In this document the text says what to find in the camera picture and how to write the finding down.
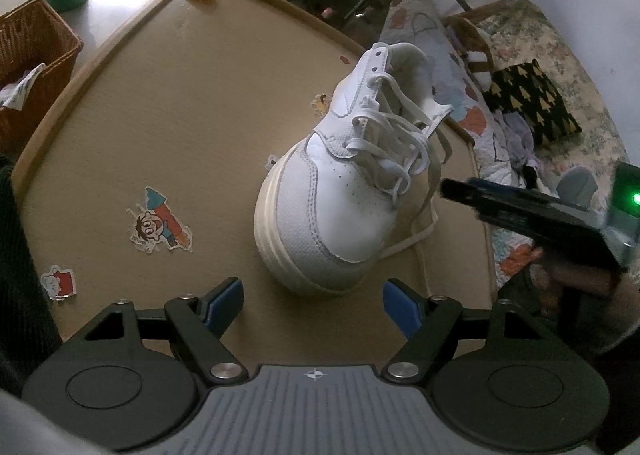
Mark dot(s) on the person's dark clothing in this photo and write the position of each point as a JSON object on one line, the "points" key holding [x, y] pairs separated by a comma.
{"points": [[20, 260]]}

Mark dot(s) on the yellow cartoon sticker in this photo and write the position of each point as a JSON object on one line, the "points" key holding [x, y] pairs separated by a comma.
{"points": [[322, 105]]}

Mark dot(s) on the red white figure sticker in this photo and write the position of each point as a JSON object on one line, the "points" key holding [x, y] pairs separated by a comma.
{"points": [[59, 282]]}

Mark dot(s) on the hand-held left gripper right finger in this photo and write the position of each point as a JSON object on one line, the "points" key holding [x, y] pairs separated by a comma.
{"points": [[400, 305]]}

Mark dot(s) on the grey slipper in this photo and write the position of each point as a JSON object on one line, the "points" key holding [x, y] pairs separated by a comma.
{"points": [[575, 182]]}

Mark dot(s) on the red white box sticker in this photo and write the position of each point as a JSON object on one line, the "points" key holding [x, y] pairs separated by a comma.
{"points": [[270, 162]]}

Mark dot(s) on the wicker basket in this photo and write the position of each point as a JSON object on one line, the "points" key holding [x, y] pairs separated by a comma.
{"points": [[45, 35]]}

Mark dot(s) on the white printed wrapper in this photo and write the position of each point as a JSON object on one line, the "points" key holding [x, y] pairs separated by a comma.
{"points": [[22, 87]]}

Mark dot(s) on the rocket cartoon sticker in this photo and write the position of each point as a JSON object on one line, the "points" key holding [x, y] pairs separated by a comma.
{"points": [[160, 220]]}

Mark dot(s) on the black sock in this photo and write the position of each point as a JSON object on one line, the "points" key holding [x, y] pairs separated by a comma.
{"points": [[530, 175]]}

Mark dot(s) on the lavender clothes pile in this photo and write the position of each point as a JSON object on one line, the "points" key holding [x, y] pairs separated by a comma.
{"points": [[515, 135]]}

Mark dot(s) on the heart patchwork quilt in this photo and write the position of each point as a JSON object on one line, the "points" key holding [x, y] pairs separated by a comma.
{"points": [[415, 20]]}

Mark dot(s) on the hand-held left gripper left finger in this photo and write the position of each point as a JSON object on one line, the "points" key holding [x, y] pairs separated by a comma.
{"points": [[227, 297]]}

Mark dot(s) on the person's right hand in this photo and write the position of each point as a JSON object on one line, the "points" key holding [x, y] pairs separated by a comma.
{"points": [[590, 282]]}

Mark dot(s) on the floral sofa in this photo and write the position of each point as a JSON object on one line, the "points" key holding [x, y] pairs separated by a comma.
{"points": [[565, 50]]}

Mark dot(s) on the black gold tree pillow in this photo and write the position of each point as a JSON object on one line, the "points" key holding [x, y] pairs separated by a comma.
{"points": [[535, 100]]}

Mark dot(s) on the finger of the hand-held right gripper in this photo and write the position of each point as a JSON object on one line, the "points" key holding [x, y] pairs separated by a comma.
{"points": [[525, 215]]}

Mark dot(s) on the brown striped bag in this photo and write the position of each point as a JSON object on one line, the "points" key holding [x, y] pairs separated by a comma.
{"points": [[472, 40]]}

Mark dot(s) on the white sneaker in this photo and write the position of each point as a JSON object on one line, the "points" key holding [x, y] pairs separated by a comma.
{"points": [[325, 215]]}

